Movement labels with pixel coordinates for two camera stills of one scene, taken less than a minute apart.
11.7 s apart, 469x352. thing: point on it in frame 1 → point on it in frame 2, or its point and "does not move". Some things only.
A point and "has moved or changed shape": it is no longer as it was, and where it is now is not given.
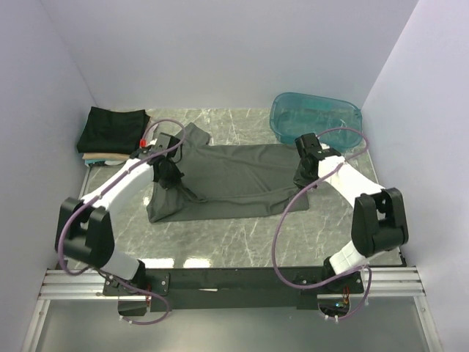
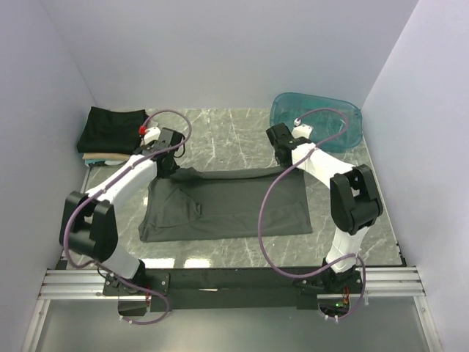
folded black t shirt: [108, 131] does not move
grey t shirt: [220, 180] has moved or changed shape
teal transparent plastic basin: [296, 114] does not move
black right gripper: [299, 180] → [286, 167]
